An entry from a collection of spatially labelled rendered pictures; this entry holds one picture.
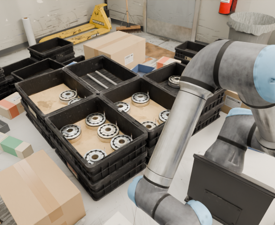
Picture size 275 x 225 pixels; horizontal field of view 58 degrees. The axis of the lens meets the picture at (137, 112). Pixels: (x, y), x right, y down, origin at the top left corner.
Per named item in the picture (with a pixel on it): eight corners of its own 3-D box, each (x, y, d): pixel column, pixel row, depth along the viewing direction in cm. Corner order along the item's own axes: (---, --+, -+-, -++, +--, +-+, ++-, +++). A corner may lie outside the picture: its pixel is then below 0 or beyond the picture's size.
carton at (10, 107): (19, 101, 165) (16, 91, 160) (31, 106, 160) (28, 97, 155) (-2, 114, 154) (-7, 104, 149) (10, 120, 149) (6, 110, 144)
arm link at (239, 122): (223, 138, 104) (237, 109, 104) (255, 152, 95) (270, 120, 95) (213, 132, 95) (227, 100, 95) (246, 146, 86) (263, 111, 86)
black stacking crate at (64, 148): (148, 152, 113) (149, 134, 106) (92, 188, 97) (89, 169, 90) (99, 112, 136) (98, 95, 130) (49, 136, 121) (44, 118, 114)
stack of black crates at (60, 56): (64, 71, 315) (57, 36, 287) (80, 78, 300) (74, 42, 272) (36, 83, 290) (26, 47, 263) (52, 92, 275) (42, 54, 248)
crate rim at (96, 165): (149, 137, 107) (149, 133, 105) (90, 173, 91) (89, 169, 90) (98, 97, 131) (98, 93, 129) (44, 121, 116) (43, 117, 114)
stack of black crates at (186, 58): (212, 73, 307) (217, 47, 286) (200, 83, 289) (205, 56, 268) (184, 64, 327) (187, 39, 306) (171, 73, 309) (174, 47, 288)
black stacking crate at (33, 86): (99, 112, 137) (97, 94, 130) (48, 135, 122) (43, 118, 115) (65, 84, 161) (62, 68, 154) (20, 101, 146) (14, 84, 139)
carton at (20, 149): (33, 152, 128) (31, 143, 124) (25, 160, 124) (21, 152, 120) (0, 138, 136) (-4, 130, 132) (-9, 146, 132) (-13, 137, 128)
